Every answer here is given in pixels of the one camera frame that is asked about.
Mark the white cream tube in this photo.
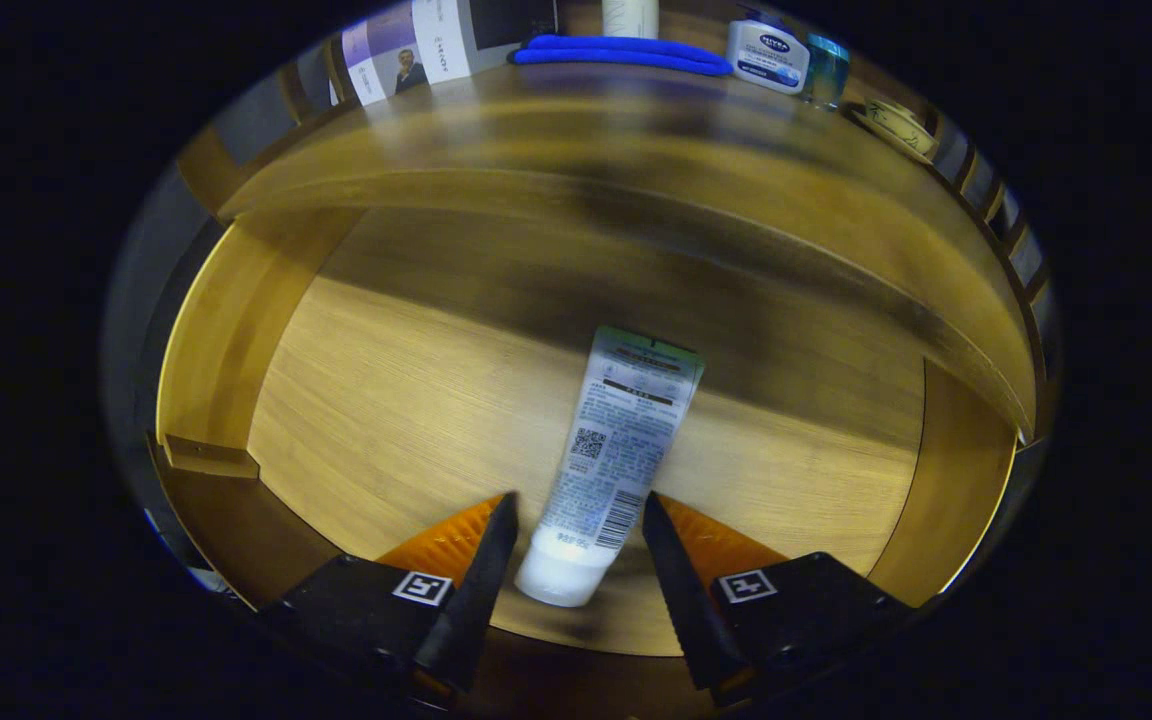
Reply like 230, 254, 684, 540
514, 325, 707, 609

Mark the brown wooden cabinet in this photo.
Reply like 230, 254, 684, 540
101, 0, 1062, 621

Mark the thick white book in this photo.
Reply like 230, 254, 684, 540
411, 0, 559, 86

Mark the wooden drawer with black knob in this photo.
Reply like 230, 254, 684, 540
151, 205, 1022, 720

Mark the yellow lidded teacup with saucer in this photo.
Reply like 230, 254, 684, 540
851, 95, 940, 164

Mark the black backdrop cloth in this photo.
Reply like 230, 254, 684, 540
101, 160, 227, 521

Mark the blue folded cloth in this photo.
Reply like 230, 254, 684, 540
508, 34, 734, 77

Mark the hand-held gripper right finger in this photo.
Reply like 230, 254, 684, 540
641, 491, 922, 711

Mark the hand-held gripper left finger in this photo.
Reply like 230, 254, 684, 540
256, 491, 521, 713

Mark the white pump bottle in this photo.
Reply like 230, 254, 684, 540
601, 0, 660, 41

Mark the purple book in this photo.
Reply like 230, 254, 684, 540
341, 0, 432, 106

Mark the white bottle with blue cap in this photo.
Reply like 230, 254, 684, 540
726, 10, 812, 96

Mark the slim teal bottle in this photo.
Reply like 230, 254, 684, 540
804, 33, 851, 109

